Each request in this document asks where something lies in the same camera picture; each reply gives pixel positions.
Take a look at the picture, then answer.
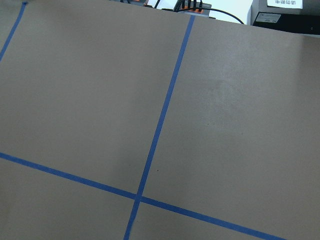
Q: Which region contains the black box with label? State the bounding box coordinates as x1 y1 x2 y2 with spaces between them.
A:
250 0 320 35

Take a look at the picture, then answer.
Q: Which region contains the orange black electronics board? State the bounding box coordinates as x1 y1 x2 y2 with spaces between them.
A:
116 0 212 17

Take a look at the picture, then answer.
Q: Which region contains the brown paper table mat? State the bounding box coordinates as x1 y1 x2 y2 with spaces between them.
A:
0 0 320 240

